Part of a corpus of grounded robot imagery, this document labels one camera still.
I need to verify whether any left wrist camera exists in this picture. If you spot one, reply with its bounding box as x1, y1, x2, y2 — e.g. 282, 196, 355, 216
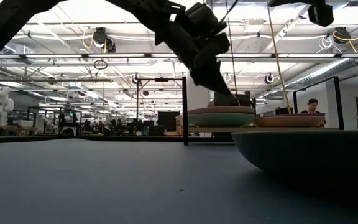
183, 2, 229, 35

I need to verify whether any yellow hanging cable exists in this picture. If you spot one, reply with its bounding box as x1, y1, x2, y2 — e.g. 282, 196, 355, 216
265, 4, 293, 115

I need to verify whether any long ceiling light bar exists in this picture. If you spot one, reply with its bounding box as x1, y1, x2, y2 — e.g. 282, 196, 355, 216
0, 53, 358, 60

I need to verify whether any thin black metal frame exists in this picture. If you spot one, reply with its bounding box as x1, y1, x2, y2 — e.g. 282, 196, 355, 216
136, 77, 183, 127

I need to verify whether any small black monitor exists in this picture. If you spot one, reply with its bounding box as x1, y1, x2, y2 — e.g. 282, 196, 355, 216
275, 106, 293, 115

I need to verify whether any peach plate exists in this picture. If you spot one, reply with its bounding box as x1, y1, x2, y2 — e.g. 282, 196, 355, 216
187, 106, 255, 116

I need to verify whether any dark hanging cable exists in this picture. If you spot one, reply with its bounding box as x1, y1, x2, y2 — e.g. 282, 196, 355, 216
227, 18, 242, 108

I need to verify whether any dark grey plate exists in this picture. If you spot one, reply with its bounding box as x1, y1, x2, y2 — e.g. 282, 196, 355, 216
231, 130, 358, 200

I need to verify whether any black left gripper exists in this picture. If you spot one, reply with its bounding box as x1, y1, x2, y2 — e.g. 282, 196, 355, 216
155, 9, 232, 97

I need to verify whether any silver ventilation duct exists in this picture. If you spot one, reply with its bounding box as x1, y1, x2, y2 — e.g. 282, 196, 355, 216
0, 42, 35, 56
286, 37, 358, 91

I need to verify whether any tan plate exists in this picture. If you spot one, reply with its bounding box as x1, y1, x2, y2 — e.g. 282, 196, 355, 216
252, 115, 326, 128

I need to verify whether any printed cardboard box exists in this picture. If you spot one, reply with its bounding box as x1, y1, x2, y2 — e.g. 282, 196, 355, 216
175, 114, 184, 136

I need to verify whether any white column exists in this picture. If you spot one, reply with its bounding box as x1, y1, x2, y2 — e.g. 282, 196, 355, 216
187, 63, 214, 109

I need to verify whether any grey metal beam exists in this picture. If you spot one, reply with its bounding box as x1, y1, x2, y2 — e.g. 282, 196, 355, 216
0, 78, 114, 83

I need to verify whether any black dish rack frame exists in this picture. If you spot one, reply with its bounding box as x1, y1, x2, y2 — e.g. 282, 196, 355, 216
181, 77, 345, 146

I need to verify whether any person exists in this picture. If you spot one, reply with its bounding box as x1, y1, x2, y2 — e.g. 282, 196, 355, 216
300, 98, 326, 115

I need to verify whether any green plate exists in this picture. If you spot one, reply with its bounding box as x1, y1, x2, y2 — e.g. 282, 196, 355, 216
187, 112, 256, 128

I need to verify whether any large black monitor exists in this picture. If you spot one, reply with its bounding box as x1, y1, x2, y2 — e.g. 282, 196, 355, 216
213, 92, 253, 108

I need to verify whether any black square panel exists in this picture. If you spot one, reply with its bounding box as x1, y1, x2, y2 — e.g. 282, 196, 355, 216
157, 111, 181, 132

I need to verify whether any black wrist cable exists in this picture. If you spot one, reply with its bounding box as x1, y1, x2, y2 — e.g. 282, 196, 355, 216
218, 0, 239, 23

